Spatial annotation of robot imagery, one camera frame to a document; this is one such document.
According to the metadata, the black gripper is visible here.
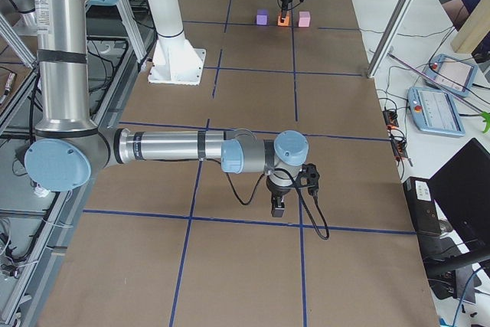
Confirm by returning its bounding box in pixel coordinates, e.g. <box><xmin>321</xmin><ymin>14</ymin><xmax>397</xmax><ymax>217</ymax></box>
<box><xmin>280</xmin><ymin>0</ymin><xmax>292</xmax><ymax>18</ymax></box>
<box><xmin>266</xmin><ymin>174</ymin><xmax>294</xmax><ymax>217</ymax></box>

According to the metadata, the orange foam block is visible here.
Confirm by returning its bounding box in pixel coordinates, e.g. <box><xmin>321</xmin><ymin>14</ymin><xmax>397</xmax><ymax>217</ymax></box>
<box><xmin>277</xmin><ymin>13</ymin><xmax>290</xmax><ymax>27</ymax></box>

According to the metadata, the pink foam block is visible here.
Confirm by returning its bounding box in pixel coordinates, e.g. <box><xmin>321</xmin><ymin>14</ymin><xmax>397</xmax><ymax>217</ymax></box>
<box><xmin>298</xmin><ymin>11</ymin><xmax>311</xmax><ymax>28</ymax></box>

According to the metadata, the purple foam block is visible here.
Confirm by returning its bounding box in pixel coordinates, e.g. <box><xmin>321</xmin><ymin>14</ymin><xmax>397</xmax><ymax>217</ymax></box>
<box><xmin>256</xmin><ymin>9</ymin><xmax>269</xmax><ymax>26</ymax></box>

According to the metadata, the black computer box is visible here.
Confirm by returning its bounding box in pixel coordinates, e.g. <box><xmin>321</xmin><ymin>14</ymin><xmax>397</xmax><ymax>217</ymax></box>
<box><xmin>403</xmin><ymin>177</ymin><xmax>441</xmax><ymax>237</ymax></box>

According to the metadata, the blue teach pendant near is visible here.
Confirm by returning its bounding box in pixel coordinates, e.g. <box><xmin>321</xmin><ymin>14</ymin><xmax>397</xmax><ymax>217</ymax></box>
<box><xmin>407</xmin><ymin>87</ymin><xmax>466</xmax><ymax>137</ymax></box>

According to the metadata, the blue teach pendant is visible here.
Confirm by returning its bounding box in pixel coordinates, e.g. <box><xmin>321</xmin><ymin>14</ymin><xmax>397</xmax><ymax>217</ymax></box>
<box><xmin>423</xmin><ymin>54</ymin><xmax>477</xmax><ymax>97</ymax></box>
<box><xmin>407</xmin><ymin>87</ymin><xmax>466</xmax><ymax>137</ymax></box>

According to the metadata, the black laptop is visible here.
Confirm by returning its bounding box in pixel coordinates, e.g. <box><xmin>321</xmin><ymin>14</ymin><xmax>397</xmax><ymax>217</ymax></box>
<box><xmin>429</xmin><ymin>138</ymin><xmax>489</xmax><ymax>250</ymax></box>

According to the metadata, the blue teach pendant far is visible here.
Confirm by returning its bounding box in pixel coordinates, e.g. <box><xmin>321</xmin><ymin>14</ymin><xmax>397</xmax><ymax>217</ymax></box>
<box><xmin>423</xmin><ymin>54</ymin><xmax>477</xmax><ymax>97</ymax></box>

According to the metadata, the black camera cable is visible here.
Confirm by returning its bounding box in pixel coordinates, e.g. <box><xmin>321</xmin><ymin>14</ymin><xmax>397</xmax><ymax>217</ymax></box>
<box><xmin>225</xmin><ymin>172</ymin><xmax>331</xmax><ymax>240</ymax></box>

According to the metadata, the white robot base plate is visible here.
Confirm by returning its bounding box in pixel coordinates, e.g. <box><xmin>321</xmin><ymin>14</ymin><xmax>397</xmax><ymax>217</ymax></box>
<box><xmin>148</xmin><ymin>38</ymin><xmax>206</xmax><ymax>86</ymax></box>

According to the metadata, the aluminium frame post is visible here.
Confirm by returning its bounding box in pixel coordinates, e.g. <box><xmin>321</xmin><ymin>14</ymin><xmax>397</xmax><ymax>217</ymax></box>
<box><xmin>367</xmin><ymin>0</ymin><xmax>413</xmax><ymax>78</ymax></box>

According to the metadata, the grabber stick green handle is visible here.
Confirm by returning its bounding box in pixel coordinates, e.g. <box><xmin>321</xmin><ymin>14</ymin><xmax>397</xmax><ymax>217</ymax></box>
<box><xmin>388</xmin><ymin>53</ymin><xmax>489</xmax><ymax>137</ymax></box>

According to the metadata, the aluminium side frame rail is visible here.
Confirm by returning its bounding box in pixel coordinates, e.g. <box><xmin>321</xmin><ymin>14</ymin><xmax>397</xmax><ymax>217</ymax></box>
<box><xmin>0</xmin><ymin>47</ymin><xmax>154</xmax><ymax>327</ymax></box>

